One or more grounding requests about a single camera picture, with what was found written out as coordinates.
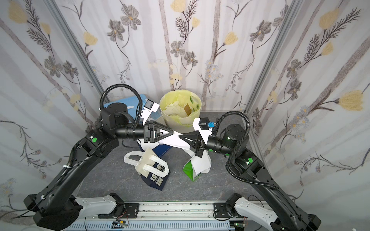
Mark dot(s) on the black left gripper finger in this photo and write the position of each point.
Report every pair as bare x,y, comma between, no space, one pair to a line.
162,127
165,138

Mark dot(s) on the brown cardboard piece in bin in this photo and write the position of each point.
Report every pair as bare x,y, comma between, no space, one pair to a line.
188,109

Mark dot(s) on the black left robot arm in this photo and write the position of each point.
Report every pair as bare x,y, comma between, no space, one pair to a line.
55,208

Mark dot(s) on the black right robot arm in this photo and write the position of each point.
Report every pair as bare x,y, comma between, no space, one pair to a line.
242,164

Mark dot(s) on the yellow-green bin liner bag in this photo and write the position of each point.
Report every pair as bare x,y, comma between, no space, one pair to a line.
179,105

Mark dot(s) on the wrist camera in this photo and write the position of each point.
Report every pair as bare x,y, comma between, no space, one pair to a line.
204,126
149,108

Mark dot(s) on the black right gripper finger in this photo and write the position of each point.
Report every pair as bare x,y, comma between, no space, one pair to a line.
194,135
188,144

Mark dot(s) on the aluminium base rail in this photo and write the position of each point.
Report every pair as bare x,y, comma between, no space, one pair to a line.
183,216

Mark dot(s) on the white box with blue lid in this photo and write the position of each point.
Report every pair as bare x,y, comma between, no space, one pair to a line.
132,103

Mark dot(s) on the navy takeout bag by bin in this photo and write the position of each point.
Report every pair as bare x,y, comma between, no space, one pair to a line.
158,149

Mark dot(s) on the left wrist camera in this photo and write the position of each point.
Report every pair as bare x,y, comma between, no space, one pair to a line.
149,108

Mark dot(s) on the navy bag with white handles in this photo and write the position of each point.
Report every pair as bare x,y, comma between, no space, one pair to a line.
153,170

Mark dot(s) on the green and white takeout bag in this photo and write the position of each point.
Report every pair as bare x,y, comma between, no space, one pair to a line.
197,165

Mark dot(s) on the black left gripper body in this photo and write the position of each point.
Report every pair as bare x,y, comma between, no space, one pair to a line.
148,131

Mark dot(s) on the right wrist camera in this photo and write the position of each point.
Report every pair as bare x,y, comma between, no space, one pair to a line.
204,126

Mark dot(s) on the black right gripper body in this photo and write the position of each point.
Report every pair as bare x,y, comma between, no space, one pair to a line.
199,144

